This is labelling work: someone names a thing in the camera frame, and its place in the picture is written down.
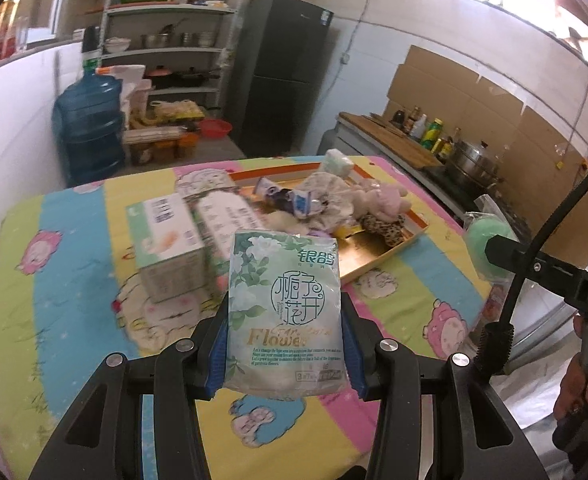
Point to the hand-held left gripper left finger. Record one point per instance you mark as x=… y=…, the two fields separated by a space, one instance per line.
x=216 y=360

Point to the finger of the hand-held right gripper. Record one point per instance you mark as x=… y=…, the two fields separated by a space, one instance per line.
x=534 y=267

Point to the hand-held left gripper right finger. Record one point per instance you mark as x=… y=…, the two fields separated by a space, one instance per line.
x=354 y=360

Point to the green puff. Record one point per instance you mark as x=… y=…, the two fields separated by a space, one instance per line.
x=489 y=240

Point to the green floral tissue packet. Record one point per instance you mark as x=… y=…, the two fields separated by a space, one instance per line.
x=284 y=310

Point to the gold cardboard box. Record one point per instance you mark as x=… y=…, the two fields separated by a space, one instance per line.
x=369 y=260

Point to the small yellow packet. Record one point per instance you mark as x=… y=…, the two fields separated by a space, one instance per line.
x=351 y=231

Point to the leopard print scrunchie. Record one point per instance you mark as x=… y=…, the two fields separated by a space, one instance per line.
x=386 y=230

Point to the cream plush toy purple bow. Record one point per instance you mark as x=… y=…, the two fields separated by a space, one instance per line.
x=280 y=221

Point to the white floral scrunchie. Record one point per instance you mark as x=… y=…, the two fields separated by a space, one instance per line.
x=329 y=200

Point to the pink plush rabbit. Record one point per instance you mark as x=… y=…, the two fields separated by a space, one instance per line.
x=381 y=200

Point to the small black white packet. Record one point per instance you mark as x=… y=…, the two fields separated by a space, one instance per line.
x=274 y=192

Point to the person's right hand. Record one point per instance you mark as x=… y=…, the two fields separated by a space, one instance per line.
x=574 y=395

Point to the steel steamer pot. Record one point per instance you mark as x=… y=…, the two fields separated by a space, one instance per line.
x=474 y=167

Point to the black induction cooker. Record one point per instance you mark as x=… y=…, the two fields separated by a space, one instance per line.
x=441 y=177

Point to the green tissue box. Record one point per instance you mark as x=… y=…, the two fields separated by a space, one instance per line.
x=166 y=240

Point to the white floral tissue box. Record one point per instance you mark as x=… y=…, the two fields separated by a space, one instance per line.
x=224 y=220

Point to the green yellow bottle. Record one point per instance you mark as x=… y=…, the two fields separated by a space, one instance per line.
x=431 y=135

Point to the white plastic bottle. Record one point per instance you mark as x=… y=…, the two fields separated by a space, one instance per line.
x=418 y=129

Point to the tall dark sauce bottle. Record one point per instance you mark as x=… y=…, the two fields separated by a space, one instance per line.
x=413 y=117

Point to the wooden cutting board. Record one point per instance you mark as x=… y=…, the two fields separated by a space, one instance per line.
x=384 y=137

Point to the small dark sauce bottle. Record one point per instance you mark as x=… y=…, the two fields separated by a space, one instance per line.
x=399 y=119

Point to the grey low stone bench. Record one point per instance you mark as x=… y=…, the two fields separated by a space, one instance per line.
x=219 y=150

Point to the grey kitchen counter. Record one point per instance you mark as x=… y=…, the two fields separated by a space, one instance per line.
x=354 y=140

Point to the red bowl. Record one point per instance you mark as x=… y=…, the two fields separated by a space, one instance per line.
x=214 y=129

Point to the clear noodle container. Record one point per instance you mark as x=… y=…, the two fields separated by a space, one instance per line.
x=151 y=135

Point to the blue water jug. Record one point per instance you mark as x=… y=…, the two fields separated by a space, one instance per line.
x=89 y=130

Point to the beige paper bag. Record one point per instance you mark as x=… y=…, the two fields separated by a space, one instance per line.
x=141 y=100

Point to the black wok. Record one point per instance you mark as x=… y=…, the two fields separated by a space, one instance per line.
x=194 y=77

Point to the black fridge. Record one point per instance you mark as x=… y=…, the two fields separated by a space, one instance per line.
x=279 y=80

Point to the black pot red lid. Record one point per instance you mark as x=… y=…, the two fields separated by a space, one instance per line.
x=160 y=77

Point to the white rice sack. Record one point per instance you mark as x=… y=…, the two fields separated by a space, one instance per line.
x=124 y=85

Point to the stack of steel bowls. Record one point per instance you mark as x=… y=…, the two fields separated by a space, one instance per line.
x=198 y=39

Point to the stack of white bowls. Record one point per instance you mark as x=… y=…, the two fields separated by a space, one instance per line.
x=118 y=45

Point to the black white water pump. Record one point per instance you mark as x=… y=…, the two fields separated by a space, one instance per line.
x=90 y=50

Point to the grey metal shelf rack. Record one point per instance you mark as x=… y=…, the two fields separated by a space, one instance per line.
x=229 y=10

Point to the cardboard wall sheet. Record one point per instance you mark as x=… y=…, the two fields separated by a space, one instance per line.
x=474 y=105

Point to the wall socket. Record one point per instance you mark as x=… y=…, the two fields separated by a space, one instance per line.
x=345 y=58

